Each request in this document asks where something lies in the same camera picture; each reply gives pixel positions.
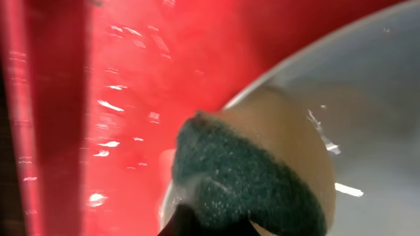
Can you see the red plastic tray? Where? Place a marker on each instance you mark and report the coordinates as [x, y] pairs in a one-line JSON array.
[[96, 91]]

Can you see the white plate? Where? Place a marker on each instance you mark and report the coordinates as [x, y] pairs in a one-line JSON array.
[[359, 86]]

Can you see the green and yellow sponge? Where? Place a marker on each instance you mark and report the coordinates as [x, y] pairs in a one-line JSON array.
[[259, 167]]

